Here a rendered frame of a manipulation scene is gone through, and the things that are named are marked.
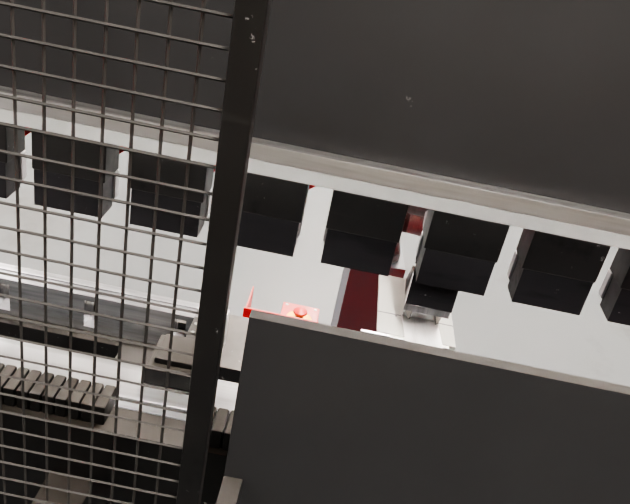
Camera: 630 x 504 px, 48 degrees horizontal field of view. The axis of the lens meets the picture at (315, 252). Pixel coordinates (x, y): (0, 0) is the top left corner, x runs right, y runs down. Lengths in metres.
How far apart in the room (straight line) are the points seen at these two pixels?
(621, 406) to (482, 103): 0.48
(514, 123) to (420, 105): 0.15
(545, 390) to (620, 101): 0.45
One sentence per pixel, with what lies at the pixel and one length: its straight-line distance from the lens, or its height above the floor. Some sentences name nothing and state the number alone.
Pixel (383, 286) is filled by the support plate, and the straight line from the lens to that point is 1.78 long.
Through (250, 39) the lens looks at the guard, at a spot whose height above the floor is 1.76.
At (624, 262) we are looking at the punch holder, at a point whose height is 1.30.
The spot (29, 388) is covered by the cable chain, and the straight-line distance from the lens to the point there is 1.31.
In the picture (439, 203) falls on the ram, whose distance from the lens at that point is 1.40.
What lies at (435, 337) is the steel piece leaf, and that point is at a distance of 1.65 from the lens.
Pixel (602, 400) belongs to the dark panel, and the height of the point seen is 1.32.
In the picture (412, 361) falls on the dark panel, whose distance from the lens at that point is 0.99.
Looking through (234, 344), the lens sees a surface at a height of 0.87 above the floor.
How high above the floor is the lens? 1.89
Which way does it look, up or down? 29 degrees down
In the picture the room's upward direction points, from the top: 11 degrees clockwise
